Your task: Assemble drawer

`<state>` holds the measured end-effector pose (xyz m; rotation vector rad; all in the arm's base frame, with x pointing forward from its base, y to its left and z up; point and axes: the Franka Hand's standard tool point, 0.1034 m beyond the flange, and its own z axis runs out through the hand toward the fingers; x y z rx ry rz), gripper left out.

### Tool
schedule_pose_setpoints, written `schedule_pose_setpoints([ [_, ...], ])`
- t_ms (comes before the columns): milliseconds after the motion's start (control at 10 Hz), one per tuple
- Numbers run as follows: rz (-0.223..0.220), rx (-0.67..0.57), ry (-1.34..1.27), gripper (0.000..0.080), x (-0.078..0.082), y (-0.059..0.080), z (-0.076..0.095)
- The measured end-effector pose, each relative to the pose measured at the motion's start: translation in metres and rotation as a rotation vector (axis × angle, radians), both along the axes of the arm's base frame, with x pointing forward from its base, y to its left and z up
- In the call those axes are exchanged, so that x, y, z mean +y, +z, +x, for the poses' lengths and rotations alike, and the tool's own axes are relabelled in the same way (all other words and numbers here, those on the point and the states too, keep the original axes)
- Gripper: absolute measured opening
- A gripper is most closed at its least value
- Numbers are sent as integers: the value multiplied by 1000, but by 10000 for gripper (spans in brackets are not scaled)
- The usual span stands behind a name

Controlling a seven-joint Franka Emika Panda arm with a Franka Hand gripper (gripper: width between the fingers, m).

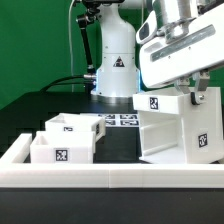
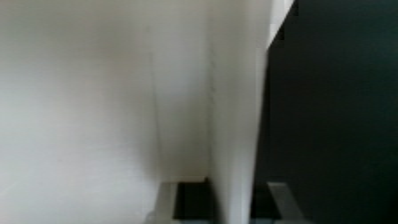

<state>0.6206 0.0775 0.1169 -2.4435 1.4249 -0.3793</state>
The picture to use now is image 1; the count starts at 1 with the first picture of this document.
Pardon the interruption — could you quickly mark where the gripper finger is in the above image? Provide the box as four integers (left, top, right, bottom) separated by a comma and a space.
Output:
174, 78, 190, 94
191, 70, 210, 105

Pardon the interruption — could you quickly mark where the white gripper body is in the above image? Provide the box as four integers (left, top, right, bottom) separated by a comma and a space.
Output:
139, 9, 224, 88

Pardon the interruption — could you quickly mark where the white drawer cabinet frame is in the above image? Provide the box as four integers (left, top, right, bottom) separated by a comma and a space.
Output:
133, 87, 224, 164

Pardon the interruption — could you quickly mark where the white drawer box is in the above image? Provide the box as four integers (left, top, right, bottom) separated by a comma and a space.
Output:
45, 113, 106, 140
30, 131, 95, 164

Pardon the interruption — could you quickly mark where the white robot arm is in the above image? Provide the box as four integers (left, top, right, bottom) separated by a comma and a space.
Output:
91, 0, 224, 103

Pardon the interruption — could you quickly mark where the white fiducial marker sheet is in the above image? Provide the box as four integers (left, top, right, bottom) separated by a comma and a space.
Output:
79, 112, 141, 128

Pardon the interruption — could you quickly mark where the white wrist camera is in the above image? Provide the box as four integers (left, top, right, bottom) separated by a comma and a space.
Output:
136, 10, 165, 45

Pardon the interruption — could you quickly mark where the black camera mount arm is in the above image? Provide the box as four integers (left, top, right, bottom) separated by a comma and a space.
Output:
76, 0, 100, 75

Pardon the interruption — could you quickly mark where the white cable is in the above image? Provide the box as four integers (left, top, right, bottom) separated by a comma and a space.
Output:
67, 0, 76, 93

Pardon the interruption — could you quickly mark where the black cable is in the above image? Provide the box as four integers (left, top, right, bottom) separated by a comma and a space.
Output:
39, 75, 92, 93

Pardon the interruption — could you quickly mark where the white workspace border frame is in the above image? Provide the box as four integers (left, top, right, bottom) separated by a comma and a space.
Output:
0, 134, 224, 188

